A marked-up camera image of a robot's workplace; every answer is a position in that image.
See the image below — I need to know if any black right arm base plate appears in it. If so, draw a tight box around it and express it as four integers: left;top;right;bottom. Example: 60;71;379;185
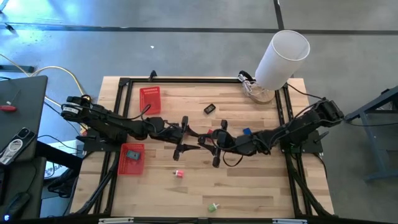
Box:
278;130;324;155

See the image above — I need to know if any black aluminium table frame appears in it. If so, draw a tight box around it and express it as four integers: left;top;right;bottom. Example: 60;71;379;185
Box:
70;77;335;218

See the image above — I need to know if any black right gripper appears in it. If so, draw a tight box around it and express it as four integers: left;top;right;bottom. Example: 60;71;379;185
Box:
197;119;241;169

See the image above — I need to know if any red handled screwdriver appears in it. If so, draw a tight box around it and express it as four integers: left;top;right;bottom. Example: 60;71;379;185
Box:
0;89;22;113

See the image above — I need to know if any dark grey side desk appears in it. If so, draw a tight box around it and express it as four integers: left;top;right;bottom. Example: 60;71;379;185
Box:
0;75;49;218

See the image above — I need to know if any white metal bracket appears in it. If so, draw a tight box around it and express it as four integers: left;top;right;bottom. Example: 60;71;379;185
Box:
98;217;135;224
272;218;308;224

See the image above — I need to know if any bundled white lamp cable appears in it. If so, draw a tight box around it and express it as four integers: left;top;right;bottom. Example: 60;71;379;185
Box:
238;70;259;96

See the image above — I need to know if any red plastic mesh basket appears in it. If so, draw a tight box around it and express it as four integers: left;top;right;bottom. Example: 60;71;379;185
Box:
117;142;146;176
139;86;162;115

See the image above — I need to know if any white printed box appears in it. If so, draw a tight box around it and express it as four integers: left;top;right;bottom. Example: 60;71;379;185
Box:
44;139;82;181

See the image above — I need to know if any yellow cable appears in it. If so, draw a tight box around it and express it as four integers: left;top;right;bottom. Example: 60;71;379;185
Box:
0;53;90;103

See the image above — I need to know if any round wooden lamp base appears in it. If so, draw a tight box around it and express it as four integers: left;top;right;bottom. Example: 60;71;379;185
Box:
248;83;276;104

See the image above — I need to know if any white cylindrical lamp shade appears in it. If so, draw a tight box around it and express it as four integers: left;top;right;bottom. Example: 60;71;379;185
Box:
254;29;311;91

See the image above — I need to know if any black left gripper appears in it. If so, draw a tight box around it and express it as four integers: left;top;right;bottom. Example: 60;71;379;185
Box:
164;115;202;162

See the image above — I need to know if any blue-grey metal table frame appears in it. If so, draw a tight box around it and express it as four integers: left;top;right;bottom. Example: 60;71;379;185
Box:
343;85;398;183

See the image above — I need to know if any black computer mouse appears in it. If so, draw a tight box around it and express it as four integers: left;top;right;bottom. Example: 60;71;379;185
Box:
2;192;31;218

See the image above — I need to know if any black smartphone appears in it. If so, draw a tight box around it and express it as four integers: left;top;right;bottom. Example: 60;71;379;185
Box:
0;126;37;166

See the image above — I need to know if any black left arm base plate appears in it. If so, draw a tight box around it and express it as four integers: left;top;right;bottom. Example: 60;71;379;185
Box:
76;136;127;154

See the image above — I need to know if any long black cable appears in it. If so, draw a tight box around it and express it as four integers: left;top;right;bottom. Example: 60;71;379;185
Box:
285;82;327;103

